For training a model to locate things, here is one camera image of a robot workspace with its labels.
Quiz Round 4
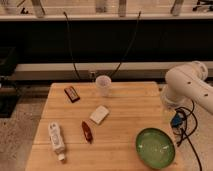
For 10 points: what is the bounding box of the green ceramic bowl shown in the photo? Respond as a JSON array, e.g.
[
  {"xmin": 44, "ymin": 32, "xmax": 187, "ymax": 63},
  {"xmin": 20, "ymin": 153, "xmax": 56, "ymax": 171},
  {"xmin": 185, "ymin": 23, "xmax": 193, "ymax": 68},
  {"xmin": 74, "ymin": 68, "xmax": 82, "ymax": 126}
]
[{"xmin": 135, "ymin": 128, "xmax": 176, "ymax": 169}]

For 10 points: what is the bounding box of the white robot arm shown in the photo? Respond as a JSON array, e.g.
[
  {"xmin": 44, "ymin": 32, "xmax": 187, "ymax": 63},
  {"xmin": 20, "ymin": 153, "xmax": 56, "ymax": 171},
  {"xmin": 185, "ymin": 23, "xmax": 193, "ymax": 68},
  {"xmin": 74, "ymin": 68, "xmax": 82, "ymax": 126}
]
[{"xmin": 161, "ymin": 61, "xmax": 213, "ymax": 115}]

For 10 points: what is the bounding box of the clear plastic cup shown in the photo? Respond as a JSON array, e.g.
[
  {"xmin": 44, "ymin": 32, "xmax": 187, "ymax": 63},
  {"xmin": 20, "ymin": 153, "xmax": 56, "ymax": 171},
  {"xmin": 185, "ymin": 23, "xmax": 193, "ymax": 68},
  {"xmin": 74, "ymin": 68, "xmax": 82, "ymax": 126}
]
[{"xmin": 95, "ymin": 75, "xmax": 111, "ymax": 97}]

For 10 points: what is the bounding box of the white soap bar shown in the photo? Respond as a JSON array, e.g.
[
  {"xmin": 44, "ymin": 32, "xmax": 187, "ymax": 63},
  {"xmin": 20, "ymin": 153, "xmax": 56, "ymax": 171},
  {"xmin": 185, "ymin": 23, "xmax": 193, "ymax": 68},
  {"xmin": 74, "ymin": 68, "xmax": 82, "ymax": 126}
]
[{"xmin": 90, "ymin": 106, "xmax": 109, "ymax": 124}]

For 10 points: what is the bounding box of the brown chocolate bar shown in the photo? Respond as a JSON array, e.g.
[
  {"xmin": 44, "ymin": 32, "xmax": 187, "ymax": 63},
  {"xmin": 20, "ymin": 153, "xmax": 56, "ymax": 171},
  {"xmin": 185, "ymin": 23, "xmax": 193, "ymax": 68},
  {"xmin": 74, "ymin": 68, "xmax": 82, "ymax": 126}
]
[{"xmin": 64, "ymin": 86, "xmax": 80, "ymax": 103}]

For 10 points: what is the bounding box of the white tube bottle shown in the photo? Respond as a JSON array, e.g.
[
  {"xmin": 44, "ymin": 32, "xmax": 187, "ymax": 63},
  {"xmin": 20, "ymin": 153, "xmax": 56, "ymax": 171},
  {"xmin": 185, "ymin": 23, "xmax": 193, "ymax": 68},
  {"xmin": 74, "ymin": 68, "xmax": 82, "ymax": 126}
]
[{"xmin": 48, "ymin": 122, "xmax": 66, "ymax": 162}]

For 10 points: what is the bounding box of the black box at left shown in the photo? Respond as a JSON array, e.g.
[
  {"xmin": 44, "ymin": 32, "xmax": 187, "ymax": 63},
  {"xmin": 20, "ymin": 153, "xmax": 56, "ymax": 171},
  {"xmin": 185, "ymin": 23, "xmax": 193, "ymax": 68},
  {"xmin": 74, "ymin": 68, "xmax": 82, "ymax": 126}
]
[{"xmin": 0, "ymin": 46, "xmax": 19, "ymax": 118}]

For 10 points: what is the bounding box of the right black hanging cable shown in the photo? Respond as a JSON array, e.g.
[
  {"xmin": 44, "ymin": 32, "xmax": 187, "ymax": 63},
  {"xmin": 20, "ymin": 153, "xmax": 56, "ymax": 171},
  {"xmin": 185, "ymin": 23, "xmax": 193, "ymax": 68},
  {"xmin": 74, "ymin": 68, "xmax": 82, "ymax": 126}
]
[{"xmin": 110, "ymin": 10, "xmax": 142, "ymax": 79}]

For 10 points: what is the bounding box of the black hanging cable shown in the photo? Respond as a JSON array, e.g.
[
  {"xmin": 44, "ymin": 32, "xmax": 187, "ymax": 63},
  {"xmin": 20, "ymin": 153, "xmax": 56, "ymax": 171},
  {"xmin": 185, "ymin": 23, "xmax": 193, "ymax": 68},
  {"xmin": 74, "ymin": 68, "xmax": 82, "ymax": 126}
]
[
  {"xmin": 62, "ymin": 11, "xmax": 82, "ymax": 81},
  {"xmin": 110, "ymin": 10, "xmax": 142, "ymax": 79}
]

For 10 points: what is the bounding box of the blue cable connector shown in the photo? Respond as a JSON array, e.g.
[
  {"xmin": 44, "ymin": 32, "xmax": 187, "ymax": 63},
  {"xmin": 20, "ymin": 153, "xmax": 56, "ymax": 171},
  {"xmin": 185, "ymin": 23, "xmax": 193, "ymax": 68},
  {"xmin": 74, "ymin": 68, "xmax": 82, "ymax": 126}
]
[{"xmin": 170, "ymin": 113, "xmax": 183, "ymax": 128}]

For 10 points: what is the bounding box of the left black hanging cable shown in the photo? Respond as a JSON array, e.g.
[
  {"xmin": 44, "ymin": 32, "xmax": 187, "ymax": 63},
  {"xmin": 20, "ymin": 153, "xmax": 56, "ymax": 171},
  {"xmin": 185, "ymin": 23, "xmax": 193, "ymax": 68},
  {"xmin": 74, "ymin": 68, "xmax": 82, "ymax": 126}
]
[{"xmin": 62, "ymin": 11, "xmax": 82, "ymax": 81}]

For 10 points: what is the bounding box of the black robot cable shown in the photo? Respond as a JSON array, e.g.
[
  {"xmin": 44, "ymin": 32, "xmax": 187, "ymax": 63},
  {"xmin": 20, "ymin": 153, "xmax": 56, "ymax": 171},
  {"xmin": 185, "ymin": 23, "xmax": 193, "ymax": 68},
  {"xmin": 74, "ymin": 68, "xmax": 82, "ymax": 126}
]
[{"xmin": 173, "ymin": 99, "xmax": 203, "ymax": 171}]

